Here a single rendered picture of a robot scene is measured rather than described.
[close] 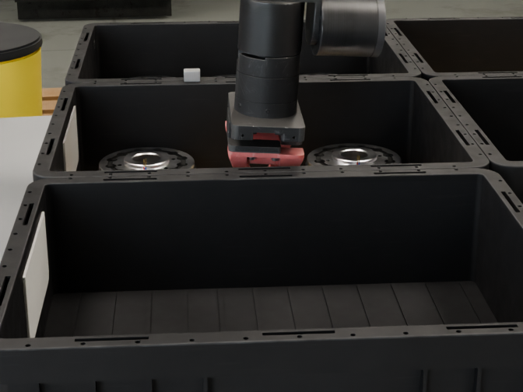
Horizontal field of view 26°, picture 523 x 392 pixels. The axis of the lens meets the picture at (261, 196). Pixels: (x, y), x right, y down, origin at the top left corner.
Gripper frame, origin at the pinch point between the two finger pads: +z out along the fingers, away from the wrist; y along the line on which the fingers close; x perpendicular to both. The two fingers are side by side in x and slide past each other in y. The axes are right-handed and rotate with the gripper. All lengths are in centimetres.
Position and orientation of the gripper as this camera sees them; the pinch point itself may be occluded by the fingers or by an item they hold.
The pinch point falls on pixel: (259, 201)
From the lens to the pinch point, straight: 106.8
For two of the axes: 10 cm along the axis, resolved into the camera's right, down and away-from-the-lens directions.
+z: -0.6, 9.3, 3.7
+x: -10.0, -0.4, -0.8
